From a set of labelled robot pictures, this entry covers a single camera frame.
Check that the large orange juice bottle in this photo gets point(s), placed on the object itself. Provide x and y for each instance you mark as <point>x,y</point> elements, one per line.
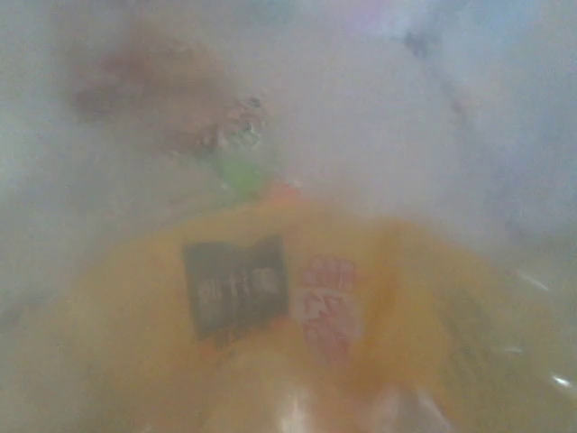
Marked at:
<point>405,315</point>

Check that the brown tea bottle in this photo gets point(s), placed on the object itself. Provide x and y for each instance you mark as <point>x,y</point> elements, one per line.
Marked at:
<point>149,90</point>

